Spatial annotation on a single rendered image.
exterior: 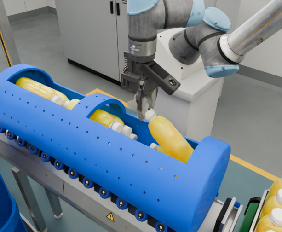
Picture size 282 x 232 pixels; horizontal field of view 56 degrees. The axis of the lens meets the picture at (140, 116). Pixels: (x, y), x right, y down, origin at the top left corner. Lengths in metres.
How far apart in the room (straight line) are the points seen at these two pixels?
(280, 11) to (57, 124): 0.74
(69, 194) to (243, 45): 0.82
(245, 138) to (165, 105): 1.65
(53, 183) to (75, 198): 0.12
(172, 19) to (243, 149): 2.06
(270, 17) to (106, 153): 0.61
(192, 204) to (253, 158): 1.93
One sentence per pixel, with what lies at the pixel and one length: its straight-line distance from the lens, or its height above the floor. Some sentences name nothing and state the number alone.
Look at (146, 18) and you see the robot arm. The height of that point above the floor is 1.52.
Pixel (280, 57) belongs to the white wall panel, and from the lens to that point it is 3.59.
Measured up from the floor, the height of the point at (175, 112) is 1.02.
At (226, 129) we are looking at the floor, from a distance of 2.81.
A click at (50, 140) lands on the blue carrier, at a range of 0.92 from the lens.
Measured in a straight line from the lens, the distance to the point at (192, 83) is 1.15.
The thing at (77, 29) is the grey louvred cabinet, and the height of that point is 0.57.
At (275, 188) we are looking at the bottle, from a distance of 0.92.
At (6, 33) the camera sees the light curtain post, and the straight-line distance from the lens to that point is 1.81.
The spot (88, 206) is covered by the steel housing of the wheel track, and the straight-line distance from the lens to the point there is 1.05.
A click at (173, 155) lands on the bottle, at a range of 0.82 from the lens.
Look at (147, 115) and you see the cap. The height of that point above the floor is 1.23.
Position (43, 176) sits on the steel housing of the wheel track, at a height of 0.86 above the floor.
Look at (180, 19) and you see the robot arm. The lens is 0.71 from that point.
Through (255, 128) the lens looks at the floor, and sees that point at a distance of 2.92.
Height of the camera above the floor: 1.72
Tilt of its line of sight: 37 degrees down
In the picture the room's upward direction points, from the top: straight up
